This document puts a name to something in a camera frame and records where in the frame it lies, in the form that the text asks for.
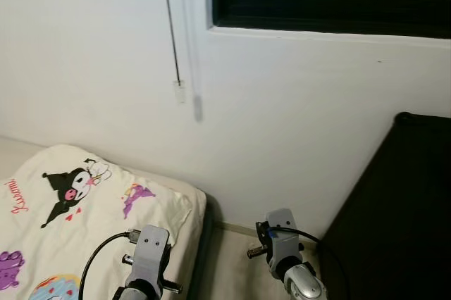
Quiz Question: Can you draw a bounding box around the cream cartoon print quilt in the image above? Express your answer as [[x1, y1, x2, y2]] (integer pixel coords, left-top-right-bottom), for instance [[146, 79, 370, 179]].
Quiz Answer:
[[0, 144, 192, 300]]

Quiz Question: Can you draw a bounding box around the black fabric wardrobe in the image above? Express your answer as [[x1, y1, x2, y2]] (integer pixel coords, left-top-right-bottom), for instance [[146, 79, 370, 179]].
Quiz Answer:
[[317, 112, 451, 300]]

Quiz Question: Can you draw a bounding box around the white sheeted mattress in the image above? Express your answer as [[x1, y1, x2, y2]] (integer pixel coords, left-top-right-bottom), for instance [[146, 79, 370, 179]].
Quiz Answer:
[[0, 137, 207, 300]]

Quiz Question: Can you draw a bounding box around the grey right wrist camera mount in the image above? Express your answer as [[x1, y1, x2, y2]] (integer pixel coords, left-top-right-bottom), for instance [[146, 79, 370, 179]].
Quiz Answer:
[[264, 208, 300, 276]]

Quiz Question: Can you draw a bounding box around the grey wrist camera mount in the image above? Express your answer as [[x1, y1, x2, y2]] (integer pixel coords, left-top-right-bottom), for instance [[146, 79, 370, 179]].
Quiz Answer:
[[130, 225, 171, 294], [264, 208, 300, 276]]

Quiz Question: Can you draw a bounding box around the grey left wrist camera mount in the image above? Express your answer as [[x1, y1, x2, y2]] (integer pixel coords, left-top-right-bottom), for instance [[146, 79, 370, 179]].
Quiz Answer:
[[130, 225, 171, 294]]

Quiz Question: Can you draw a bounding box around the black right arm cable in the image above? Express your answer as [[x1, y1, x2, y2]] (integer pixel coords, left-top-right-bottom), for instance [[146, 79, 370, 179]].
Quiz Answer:
[[271, 226, 350, 300]]

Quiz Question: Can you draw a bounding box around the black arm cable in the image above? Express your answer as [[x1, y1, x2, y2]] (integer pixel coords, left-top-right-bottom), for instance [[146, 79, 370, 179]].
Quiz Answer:
[[271, 226, 350, 300], [79, 231, 135, 300]]

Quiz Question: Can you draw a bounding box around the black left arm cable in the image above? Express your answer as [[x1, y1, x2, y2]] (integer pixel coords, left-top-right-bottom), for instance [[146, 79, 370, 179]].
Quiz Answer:
[[79, 231, 135, 300]]

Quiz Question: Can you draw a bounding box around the hanging blind cord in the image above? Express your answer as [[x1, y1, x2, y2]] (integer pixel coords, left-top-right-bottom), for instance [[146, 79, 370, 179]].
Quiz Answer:
[[161, 0, 187, 104]]

